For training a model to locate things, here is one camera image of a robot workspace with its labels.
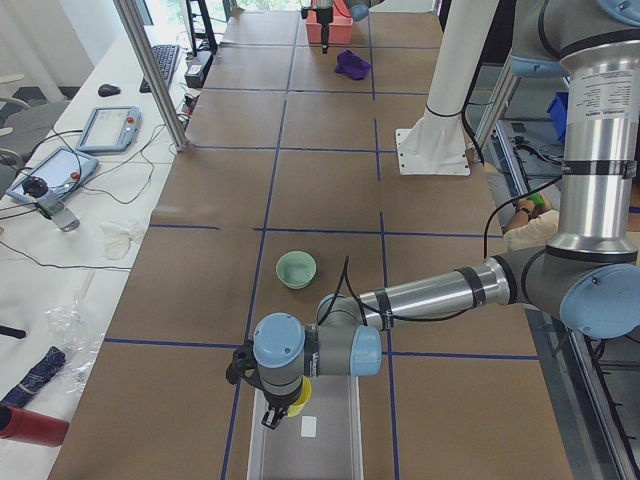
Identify pale green ceramic bowl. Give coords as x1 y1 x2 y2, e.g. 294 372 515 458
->
275 251 317 290

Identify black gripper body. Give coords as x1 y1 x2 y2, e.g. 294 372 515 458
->
311 0 333 23
264 392 299 417

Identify crumpled white tissue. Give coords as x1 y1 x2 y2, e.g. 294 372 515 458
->
99 220 147 260

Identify white camera stand column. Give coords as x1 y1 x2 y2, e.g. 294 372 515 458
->
425 1 516 119

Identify black box on desk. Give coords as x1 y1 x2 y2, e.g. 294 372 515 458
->
184 51 213 89

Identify pink plastic bin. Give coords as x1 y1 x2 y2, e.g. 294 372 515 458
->
304 8 355 45

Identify white camera stand base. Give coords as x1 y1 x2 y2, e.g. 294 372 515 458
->
395 111 470 176

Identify blue teach pendant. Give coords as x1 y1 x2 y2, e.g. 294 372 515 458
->
76 106 141 154
6 147 98 203

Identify blue teach pendant far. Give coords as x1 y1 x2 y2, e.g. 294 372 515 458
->
76 106 141 154

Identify white label sticker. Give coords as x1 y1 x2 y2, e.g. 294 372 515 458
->
300 415 317 438

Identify red metal bottle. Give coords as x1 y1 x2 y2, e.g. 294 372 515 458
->
1 404 69 447

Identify clear water bottle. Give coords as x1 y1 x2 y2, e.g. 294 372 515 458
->
22 176 80 232

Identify translucent white plastic bin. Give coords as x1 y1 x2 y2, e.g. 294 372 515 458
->
247 376 364 479

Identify black keyboard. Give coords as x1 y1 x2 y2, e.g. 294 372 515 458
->
151 44 181 86

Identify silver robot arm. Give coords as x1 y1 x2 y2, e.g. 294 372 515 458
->
226 1 639 429
301 0 378 54

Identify blue teach pendant near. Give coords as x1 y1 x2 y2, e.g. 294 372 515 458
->
6 147 98 203

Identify purple crumpled cloth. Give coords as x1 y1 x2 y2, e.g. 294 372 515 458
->
334 49 372 81

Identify folded dark blue umbrella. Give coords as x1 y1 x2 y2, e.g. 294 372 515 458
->
1 346 66 408

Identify seated person in beige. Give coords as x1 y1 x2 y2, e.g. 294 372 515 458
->
484 163 559 251

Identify black computer mouse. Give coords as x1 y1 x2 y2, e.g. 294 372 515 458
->
97 83 121 98

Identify yellow plastic cup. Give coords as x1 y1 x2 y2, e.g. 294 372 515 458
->
287 377 312 417

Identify grey aluminium frame post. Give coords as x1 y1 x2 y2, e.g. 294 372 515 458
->
113 0 188 152

